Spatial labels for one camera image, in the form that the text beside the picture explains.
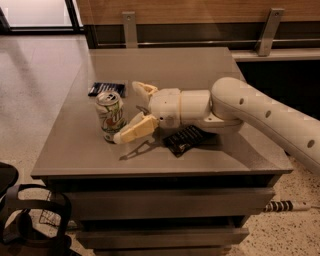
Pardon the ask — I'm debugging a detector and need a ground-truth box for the grey drawer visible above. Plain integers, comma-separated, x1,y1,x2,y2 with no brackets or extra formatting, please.
77,228,249,250
67,188,275,220

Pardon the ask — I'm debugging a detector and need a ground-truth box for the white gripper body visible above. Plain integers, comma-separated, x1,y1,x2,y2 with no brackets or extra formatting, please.
149,88,181,129

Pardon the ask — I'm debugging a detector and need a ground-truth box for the metal wall bracket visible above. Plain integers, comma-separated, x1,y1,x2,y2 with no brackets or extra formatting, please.
122,11,138,48
255,8,284,57

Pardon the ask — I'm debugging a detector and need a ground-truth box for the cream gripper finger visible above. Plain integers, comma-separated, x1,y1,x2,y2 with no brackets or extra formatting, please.
113,112,159,144
132,81,158,99

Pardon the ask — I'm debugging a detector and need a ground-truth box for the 7up soda can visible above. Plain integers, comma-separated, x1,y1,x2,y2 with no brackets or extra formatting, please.
95,91,127,142

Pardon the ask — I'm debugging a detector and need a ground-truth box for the lower grey drawer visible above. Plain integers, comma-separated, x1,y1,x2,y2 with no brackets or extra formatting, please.
77,228,249,250

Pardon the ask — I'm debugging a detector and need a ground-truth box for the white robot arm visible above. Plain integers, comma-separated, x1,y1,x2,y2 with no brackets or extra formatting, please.
114,77,320,174

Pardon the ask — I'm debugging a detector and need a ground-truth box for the black wire basket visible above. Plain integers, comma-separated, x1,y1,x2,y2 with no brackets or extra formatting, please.
38,190,79,231

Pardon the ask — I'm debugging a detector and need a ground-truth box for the black snack bar wrapper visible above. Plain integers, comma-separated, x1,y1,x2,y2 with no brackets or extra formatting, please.
163,125,215,158

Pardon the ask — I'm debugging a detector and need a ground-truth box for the dark blue snack packet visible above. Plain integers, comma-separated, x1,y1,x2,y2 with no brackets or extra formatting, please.
88,82,126,97

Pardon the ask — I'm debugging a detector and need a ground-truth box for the left metal wall bracket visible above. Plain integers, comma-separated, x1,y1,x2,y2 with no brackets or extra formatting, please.
122,11,138,48

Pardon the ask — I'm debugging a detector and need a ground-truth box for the black and white striped pole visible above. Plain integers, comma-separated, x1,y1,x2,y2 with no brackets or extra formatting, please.
264,200,311,212

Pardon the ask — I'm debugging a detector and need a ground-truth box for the black chair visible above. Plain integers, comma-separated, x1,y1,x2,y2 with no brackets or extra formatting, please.
0,162,81,256

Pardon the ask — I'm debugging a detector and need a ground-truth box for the upper grey drawer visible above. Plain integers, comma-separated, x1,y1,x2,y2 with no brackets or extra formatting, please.
67,188,275,220

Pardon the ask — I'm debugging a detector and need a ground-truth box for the grey drawer cabinet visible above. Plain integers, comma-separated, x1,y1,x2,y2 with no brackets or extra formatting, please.
32,48,292,256

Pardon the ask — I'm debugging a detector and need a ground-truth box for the right metal wall bracket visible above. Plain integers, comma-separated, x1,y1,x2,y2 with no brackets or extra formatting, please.
255,8,284,57

